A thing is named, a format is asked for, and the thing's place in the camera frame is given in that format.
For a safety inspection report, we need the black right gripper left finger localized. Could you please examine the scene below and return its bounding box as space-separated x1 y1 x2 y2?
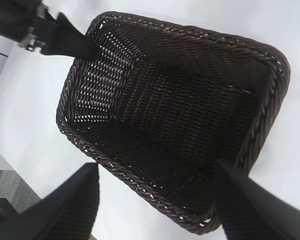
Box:
0 162 100 240

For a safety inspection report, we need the dark brown wicker basket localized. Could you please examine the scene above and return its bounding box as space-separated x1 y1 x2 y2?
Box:
56 11 292 236

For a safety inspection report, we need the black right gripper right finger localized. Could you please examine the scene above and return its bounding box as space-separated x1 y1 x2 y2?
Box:
214 159 300 240

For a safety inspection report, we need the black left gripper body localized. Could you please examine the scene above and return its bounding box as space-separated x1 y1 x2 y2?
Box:
0 0 58 53

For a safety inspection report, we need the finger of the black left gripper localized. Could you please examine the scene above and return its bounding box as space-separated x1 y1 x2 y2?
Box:
41 12 100 61

